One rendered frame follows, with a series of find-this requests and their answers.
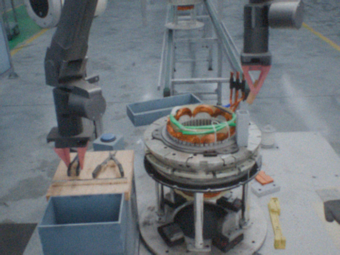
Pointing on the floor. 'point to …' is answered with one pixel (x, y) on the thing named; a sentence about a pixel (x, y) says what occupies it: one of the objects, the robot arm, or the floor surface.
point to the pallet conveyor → (169, 83)
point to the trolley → (10, 22)
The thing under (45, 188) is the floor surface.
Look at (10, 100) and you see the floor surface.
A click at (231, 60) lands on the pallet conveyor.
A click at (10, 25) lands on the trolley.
